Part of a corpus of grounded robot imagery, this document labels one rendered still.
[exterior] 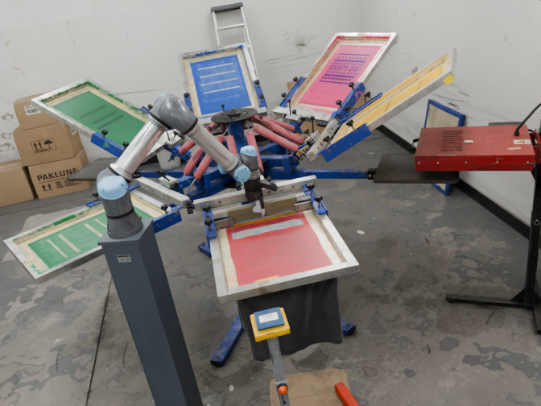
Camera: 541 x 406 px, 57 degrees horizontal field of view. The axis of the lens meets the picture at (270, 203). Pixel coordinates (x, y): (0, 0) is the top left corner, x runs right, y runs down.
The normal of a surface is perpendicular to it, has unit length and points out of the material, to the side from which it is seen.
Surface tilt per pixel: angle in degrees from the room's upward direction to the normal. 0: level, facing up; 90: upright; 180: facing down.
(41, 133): 89
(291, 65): 90
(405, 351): 0
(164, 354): 90
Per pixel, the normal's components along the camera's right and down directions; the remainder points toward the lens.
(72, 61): 0.18, 0.40
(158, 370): -0.13, 0.45
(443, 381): -0.15, -0.89
